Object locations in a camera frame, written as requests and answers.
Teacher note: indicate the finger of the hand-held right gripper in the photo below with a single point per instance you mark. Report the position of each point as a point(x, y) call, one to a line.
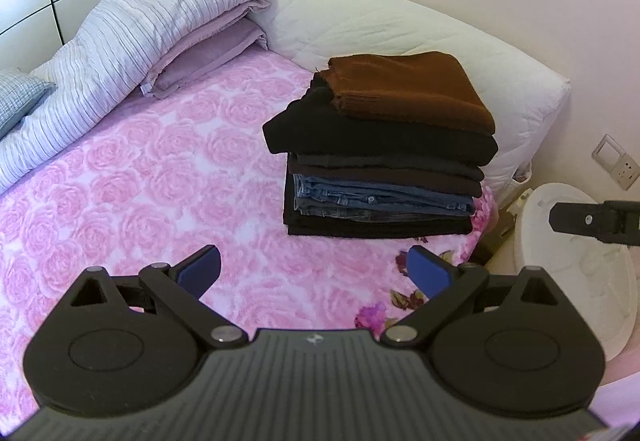
point(570, 218)

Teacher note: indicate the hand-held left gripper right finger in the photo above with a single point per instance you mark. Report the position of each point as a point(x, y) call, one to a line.
point(427, 271)

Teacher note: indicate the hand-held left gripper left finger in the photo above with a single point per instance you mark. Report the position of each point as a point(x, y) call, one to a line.
point(200, 271)

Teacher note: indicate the brown knit sweater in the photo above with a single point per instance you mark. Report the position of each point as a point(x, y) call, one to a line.
point(410, 91)

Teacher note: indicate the stack of folded clothes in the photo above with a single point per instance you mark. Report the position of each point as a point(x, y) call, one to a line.
point(375, 201)

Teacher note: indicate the white round stool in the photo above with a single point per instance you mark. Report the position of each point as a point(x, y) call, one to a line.
point(565, 281)

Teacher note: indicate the pink floral blanket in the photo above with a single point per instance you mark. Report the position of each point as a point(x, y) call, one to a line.
point(150, 181)

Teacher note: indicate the striped white duvet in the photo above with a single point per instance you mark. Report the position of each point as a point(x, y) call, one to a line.
point(125, 36)

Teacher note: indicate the grey checked pillow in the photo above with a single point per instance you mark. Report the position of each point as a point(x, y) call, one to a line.
point(20, 96)

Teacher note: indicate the white long pillow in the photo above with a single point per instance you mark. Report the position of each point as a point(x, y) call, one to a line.
point(375, 16)

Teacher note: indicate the silver wall socket panel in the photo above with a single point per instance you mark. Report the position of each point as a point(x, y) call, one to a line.
point(617, 161)

